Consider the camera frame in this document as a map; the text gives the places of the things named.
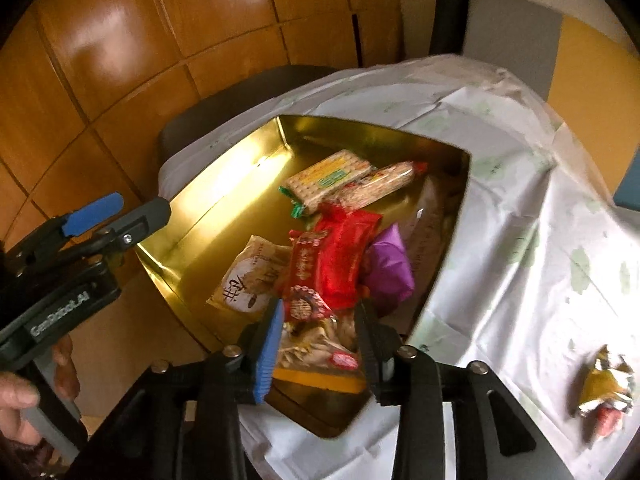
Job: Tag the clear bag of yellow snacks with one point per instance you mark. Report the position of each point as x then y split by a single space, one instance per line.
310 352

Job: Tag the purple snack packet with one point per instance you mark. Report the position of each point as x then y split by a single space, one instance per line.
390 270

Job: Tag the black chair with grey back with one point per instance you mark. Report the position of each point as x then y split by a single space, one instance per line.
510 35

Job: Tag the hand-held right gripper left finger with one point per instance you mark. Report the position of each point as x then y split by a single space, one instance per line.
270 355

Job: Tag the white printed tablecloth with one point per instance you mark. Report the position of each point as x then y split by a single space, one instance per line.
525 260

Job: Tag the large red snack packet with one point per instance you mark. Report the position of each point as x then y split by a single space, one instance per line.
347 255

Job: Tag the squirrel print sesame stick packet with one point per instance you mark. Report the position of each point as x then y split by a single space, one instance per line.
380 182

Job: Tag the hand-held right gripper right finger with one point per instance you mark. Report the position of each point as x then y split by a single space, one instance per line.
365 352

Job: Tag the gold metal tin box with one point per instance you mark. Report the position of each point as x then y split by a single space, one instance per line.
210 200

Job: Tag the person's left hand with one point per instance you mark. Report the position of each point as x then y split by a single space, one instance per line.
17 394

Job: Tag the small red patterned snack packet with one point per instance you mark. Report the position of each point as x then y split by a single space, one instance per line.
305 305

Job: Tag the cracker packet with green ends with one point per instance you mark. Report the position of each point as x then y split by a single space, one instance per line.
325 177

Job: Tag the red packet with white print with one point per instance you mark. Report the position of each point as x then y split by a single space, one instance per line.
305 260

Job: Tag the white packet with brown print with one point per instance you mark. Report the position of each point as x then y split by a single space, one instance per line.
247 275

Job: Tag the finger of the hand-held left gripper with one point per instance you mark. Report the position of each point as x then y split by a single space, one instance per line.
95 212
145 220

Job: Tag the wooden cabinet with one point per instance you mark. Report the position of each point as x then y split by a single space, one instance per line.
125 50

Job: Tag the gold foil snack packet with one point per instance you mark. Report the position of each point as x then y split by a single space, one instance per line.
602 390

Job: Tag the blue panel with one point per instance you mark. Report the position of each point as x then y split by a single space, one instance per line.
629 185

